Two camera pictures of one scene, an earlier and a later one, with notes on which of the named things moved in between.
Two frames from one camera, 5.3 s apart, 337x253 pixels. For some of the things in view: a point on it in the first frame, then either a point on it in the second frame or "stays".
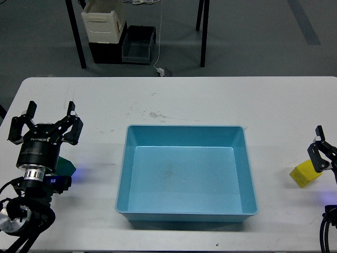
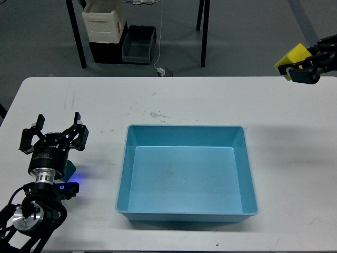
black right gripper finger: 319,163 → 306,71
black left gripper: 41,146 → 51,151
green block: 65,167 stays
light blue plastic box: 186,174 stays
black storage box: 108,53 stays
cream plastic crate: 104,20 stays
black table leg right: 206,9 stays
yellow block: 304,173 → 298,54
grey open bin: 136,47 stays
